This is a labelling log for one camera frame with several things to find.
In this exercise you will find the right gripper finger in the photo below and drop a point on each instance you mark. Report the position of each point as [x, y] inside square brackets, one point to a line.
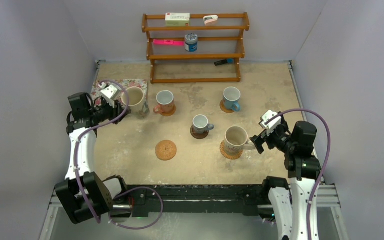
[259, 148]
[259, 139]

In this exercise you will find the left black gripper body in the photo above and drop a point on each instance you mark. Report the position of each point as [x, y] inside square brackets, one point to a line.
[104, 112]

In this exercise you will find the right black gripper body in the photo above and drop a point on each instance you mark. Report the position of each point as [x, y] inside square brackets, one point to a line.
[280, 139]

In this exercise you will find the cream mug with plant print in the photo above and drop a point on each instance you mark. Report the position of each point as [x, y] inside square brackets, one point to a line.
[236, 138]

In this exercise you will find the tall cream mug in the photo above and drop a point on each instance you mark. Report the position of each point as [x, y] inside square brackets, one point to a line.
[135, 99]

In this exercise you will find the woven rattan coaster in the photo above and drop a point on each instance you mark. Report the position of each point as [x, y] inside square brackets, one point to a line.
[165, 150]
[224, 153]

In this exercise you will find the blue mug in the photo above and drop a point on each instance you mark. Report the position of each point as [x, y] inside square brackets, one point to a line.
[231, 97]

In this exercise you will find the smooth wooden coaster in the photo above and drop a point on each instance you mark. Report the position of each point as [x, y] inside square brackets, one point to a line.
[167, 114]
[224, 109]

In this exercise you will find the small grey white mug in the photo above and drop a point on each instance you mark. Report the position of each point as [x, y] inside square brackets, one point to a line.
[201, 125]

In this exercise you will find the dark brown wooden coaster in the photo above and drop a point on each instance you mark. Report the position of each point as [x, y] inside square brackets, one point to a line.
[198, 136]

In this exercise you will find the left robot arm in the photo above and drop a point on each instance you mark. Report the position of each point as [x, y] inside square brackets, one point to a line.
[82, 194]

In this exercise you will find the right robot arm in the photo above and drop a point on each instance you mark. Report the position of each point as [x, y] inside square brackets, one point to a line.
[291, 198]

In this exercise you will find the floral pattern tray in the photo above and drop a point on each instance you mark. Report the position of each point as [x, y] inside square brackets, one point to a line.
[126, 83]

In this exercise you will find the pink highlighter marker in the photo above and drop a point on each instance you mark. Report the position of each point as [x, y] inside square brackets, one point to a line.
[167, 42]

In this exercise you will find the black blue marker pen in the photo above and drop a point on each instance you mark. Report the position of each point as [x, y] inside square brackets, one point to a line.
[224, 62]

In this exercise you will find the wooden three-tier shelf rack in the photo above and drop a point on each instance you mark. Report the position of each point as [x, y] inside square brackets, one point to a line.
[235, 56]

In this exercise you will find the blue white lidded jar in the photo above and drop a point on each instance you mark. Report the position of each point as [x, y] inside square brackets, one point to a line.
[191, 42]

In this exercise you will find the white green cardboard box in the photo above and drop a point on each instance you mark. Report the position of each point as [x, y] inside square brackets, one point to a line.
[173, 19]

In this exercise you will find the pink white small device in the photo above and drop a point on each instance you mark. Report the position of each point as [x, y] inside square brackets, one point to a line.
[210, 20]

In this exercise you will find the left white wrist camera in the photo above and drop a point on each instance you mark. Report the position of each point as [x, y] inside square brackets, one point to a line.
[110, 92]

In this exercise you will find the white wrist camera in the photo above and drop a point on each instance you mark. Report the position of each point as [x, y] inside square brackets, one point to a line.
[269, 121]
[110, 92]

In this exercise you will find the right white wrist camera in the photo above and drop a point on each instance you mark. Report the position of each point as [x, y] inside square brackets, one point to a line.
[269, 121]

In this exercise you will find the black aluminium base frame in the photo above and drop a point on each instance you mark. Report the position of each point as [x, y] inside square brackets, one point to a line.
[138, 201]

